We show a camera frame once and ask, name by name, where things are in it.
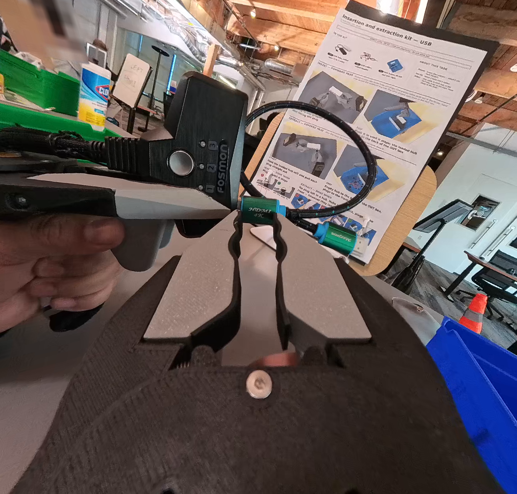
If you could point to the person's left hand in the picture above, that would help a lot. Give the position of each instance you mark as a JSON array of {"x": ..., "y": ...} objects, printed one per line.
[{"x": 40, "y": 259}]

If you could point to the printed instruction sheet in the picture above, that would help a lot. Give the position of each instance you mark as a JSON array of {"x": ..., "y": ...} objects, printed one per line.
[{"x": 363, "y": 110}]

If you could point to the black tablet floor stand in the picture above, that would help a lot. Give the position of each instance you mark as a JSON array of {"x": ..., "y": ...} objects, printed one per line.
[{"x": 440, "y": 215}]

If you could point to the wooden document board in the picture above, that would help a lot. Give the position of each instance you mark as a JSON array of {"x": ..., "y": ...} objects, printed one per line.
[{"x": 424, "y": 203}]

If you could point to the black floor lamp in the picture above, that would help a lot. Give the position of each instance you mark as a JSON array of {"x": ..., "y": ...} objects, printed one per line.
[{"x": 158, "y": 81}]

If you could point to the small green bin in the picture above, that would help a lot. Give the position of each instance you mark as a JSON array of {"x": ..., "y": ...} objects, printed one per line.
[{"x": 40, "y": 85}]

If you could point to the blue plastic bin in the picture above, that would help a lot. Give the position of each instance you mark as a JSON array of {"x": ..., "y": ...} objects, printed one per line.
[{"x": 476, "y": 380}]

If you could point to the black office chair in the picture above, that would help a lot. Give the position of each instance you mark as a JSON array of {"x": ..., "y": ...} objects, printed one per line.
[{"x": 496, "y": 275}]

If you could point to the white wipes canister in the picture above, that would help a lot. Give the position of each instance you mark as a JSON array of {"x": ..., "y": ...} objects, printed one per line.
[{"x": 95, "y": 93}]

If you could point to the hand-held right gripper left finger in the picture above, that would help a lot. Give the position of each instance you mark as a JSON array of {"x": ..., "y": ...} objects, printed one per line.
[{"x": 194, "y": 296}]

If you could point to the orange traffic cone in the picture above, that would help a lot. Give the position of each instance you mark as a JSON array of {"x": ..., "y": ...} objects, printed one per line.
[{"x": 474, "y": 312}]

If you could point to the white handwritten sign board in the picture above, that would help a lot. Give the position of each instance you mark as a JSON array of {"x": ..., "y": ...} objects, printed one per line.
[{"x": 131, "y": 79}]

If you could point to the dark grey hub with button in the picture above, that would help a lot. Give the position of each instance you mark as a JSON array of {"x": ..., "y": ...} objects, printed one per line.
[{"x": 202, "y": 130}]

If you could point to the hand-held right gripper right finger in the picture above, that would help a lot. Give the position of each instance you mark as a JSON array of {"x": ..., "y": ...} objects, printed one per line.
[{"x": 323, "y": 300}]

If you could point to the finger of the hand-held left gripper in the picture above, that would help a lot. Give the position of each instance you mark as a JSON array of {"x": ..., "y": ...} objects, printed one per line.
[{"x": 161, "y": 199}]

